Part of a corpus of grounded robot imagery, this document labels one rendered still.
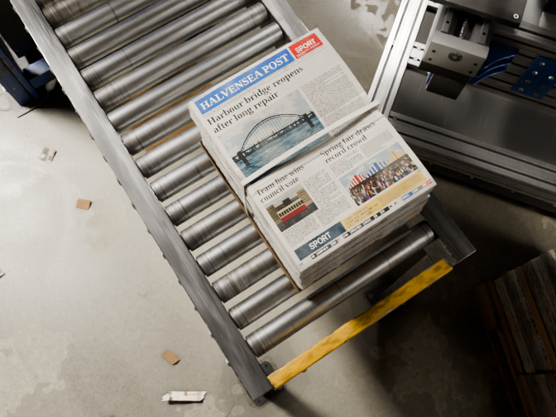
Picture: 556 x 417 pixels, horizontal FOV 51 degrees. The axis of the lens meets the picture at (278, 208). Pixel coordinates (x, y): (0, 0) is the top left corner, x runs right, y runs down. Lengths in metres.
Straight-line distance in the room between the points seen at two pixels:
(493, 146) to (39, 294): 1.59
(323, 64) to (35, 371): 1.44
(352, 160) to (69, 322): 1.33
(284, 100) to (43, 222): 1.32
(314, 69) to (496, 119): 1.10
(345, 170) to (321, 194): 0.06
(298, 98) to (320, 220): 0.23
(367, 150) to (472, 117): 1.07
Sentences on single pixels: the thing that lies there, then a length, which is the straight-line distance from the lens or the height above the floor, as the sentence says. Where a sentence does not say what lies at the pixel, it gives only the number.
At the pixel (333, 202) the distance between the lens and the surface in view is 1.00.
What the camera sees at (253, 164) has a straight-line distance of 1.02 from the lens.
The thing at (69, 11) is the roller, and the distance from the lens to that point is 1.54.
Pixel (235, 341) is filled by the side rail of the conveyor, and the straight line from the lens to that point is 1.18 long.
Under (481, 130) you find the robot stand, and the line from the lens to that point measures 2.07.
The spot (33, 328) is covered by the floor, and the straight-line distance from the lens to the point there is 2.14.
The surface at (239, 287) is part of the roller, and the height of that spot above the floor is 0.79.
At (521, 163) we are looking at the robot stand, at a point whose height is 0.23.
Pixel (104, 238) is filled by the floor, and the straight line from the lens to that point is 2.12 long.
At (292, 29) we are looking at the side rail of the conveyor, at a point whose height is 0.80.
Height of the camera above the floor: 1.98
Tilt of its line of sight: 73 degrees down
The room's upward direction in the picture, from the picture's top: 1 degrees clockwise
